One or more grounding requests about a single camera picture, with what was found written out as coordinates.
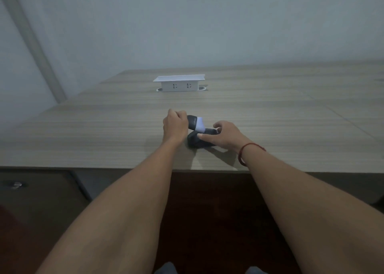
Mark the grey table leg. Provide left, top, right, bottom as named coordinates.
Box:
left=70, top=171, right=93, bottom=202

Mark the dark grey sock white band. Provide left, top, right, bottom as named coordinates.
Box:
left=186, top=115, right=206, bottom=132

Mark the person's left forearm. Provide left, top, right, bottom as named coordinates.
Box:
left=35, top=138, right=187, bottom=274

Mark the grey partition frame post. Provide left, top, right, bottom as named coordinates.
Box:
left=0, top=0, right=68, bottom=104

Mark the person's left hand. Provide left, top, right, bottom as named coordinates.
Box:
left=162, top=108, right=189, bottom=144

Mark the person's right hand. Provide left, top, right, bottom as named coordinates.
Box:
left=197, top=120, right=250, bottom=156

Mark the person's right forearm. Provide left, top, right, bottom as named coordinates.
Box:
left=239, top=145, right=384, bottom=274

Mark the white pop-up socket box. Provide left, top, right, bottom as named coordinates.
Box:
left=153, top=74, right=208, bottom=92

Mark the dark brown drawer cabinet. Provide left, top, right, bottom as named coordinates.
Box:
left=0, top=169, right=92, bottom=274

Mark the red string bracelet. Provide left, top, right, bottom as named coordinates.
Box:
left=238, top=143, right=266, bottom=167

